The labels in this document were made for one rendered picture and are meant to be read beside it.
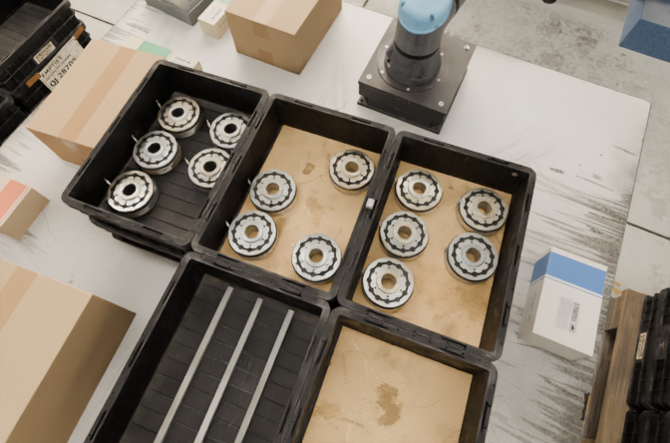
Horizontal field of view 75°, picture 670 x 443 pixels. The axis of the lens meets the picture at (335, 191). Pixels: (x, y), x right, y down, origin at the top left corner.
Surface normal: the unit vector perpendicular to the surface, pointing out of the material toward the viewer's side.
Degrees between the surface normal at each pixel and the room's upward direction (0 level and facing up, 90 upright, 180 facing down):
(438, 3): 9
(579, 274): 0
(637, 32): 90
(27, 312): 0
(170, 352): 0
